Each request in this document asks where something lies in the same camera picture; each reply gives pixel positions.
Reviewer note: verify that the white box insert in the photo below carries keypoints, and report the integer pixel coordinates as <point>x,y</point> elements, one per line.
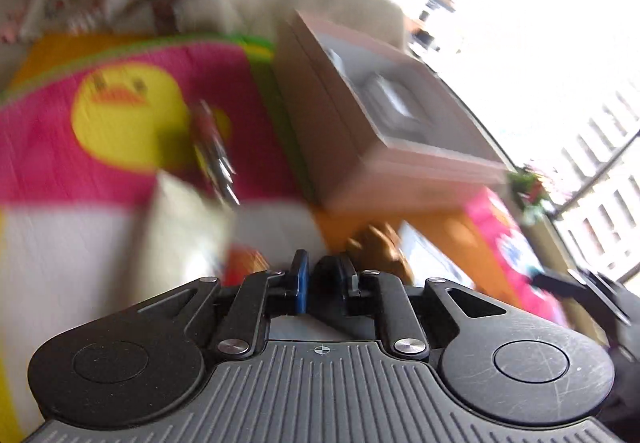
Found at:
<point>390,103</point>

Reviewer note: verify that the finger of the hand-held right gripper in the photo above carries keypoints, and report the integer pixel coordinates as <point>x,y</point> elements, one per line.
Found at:
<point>557,282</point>

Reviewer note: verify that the brown animal figurine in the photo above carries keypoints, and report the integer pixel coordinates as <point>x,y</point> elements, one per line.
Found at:
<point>380,243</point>

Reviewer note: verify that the cream lotion tube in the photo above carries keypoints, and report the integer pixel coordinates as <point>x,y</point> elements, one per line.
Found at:
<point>175,233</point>

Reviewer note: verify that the colourful cartoon play mat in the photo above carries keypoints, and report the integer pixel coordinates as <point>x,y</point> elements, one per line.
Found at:
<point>50,148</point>

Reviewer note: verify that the potted pink orchid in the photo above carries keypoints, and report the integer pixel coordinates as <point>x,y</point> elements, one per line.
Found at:
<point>530,190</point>

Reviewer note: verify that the bundle of red pens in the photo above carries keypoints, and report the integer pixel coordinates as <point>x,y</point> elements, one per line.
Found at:
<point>212,148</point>

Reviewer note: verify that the pink cardboard box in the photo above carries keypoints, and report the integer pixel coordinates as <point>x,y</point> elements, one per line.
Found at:
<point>320,133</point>

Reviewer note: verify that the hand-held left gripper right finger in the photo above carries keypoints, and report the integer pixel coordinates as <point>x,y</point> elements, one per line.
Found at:
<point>346,278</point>

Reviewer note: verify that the small grey box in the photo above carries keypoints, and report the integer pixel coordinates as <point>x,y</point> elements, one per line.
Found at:
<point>430,258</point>

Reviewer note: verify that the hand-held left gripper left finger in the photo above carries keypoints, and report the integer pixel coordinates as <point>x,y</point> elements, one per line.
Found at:
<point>300,280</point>

